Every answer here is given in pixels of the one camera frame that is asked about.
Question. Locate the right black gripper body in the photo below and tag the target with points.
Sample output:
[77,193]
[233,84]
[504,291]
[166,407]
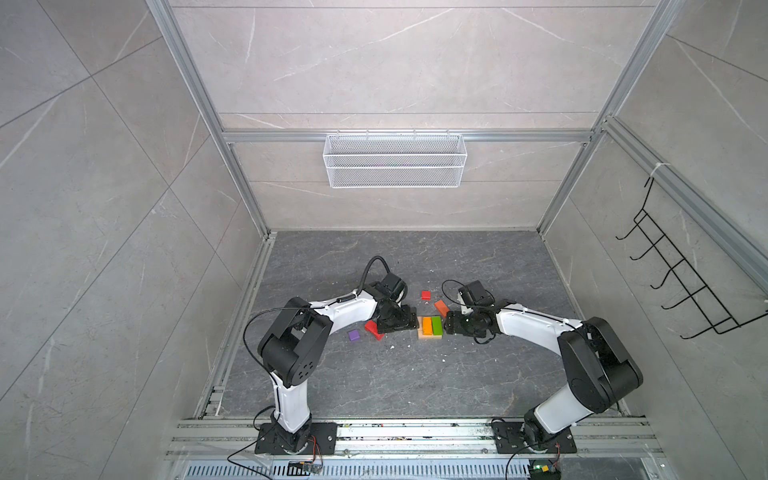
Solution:
[465,324]

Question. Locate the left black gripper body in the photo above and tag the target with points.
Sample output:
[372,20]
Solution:
[401,318]

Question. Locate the red rectangular wood block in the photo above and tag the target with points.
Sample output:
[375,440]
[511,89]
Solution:
[372,327]

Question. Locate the long natural wood block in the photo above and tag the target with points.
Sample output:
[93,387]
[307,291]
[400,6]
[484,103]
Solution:
[428,337]

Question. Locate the orange-yellow wood block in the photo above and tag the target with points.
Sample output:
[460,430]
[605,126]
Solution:
[426,326]

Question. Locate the orange-red wood block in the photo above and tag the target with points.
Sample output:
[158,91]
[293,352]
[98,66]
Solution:
[442,308]

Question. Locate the green wood block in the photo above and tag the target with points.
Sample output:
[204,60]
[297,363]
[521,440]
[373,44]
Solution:
[437,327]

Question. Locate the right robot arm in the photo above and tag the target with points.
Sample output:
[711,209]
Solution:
[599,369]

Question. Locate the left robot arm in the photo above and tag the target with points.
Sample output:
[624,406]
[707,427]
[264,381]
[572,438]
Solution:
[293,345]

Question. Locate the white zip tie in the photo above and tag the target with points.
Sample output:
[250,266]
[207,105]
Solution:
[656,167]

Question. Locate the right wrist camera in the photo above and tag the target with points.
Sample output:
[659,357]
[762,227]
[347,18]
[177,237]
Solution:
[474,294]

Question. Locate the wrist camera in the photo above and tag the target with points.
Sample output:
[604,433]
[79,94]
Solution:
[393,286]
[474,294]

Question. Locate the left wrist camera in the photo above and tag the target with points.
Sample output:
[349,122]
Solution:
[393,286]

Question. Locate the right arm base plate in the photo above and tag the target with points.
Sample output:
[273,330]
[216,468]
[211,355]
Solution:
[527,437]

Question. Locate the white wire mesh basket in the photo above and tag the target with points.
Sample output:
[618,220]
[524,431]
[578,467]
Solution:
[366,161]

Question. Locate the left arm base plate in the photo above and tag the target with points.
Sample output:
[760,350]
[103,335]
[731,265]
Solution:
[318,437]

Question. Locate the black wire hook rack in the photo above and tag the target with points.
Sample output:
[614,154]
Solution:
[695,289]

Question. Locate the aluminium front rail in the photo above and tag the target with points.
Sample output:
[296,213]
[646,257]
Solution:
[600,437]

